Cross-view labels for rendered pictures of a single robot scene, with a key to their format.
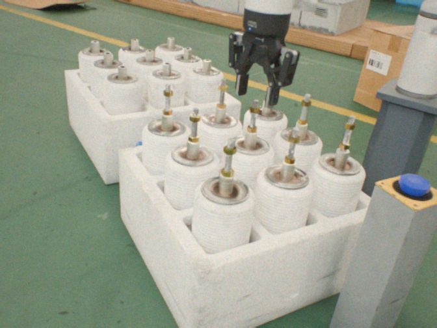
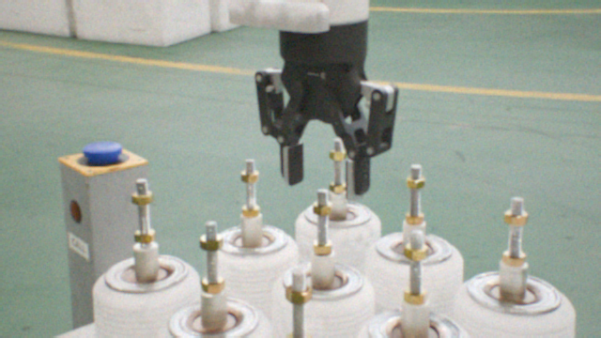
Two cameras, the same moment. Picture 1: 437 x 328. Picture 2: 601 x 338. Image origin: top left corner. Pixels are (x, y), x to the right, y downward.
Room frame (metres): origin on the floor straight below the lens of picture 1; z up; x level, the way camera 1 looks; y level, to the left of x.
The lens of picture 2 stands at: (1.41, -0.15, 0.60)
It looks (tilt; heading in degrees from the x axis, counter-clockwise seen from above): 18 degrees down; 174
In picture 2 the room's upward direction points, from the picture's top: 1 degrees counter-clockwise
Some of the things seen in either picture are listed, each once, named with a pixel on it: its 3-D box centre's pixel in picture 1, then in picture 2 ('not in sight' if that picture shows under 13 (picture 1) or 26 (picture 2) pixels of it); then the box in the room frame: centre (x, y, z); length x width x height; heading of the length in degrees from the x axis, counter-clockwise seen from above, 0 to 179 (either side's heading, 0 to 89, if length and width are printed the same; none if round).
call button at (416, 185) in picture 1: (413, 186); (102, 154); (0.50, -0.27, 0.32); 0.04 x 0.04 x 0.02
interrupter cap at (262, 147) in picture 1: (249, 145); (322, 281); (0.71, -0.05, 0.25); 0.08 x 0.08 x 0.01
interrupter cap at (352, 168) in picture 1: (339, 164); (146, 274); (0.67, -0.21, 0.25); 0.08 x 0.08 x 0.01
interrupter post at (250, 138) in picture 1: (250, 139); (322, 268); (0.71, -0.05, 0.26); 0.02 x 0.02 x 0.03
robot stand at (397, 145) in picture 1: (397, 148); not in sight; (0.98, -0.44, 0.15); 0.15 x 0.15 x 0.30; 58
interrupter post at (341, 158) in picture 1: (341, 158); (146, 262); (0.67, -0.21, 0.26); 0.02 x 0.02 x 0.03
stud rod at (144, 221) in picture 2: (346, 136); (144, 219); (0.67, -0.21, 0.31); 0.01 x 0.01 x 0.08; 14
